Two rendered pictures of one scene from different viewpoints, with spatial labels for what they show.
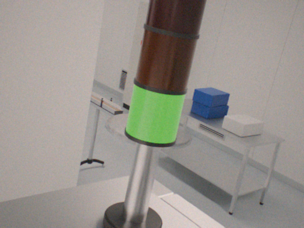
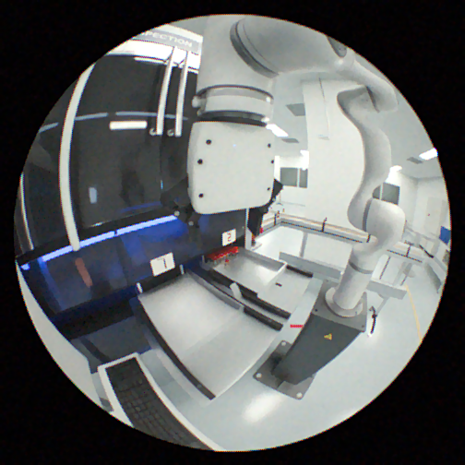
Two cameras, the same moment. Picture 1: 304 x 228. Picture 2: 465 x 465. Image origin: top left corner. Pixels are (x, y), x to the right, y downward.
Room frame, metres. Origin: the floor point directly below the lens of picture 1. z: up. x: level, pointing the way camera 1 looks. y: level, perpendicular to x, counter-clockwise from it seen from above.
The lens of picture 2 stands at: (0.35, -0.80, 1.29)
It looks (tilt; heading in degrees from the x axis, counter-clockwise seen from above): 20 degrees down; 86
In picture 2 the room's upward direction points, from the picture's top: straight up
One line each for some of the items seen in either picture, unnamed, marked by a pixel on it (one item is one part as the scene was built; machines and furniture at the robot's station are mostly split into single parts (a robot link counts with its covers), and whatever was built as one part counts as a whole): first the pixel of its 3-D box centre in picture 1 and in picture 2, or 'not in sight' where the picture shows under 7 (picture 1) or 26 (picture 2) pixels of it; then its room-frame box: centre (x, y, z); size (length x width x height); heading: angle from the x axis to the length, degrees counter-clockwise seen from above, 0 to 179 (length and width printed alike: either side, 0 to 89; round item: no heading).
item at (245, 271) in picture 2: not in sight; (243, 266); (0.44, -0.21, 0.90); 0.34 x 0.26 x 0.04; 134
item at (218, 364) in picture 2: not in sight; (230, 295); (0.37, -0.38, 0.87); 0.70 x 0.48 x 0.02; 44
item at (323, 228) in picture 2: not in sight; (345, 232); (1.45, 0.13, 0.92); 1.90 x 0.16 x 0.16; 134
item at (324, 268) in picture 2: not in sight; (346, 276); (1.55, 0.02, 0.49); 1.60 x 0.08 x 0.12; 134
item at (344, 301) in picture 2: not in sight; (352, 284); (0.84, -0.52, 0.95); 0.19 x 0.19 x 0.18
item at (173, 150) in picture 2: not in sight; (212, 129); (0.31, -0.19, 1.50); 0.43 x 0.01 x 0.59; 44
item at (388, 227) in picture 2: not in sight; (378, 237); (0.85, -0.55, 1.16); 0.19 x 0.12 x 0.24; 107
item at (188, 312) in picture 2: not in sight; (182, 303); (0.20, -0.45, 0.90); 0.34 x 0.26 x 0.04; 134
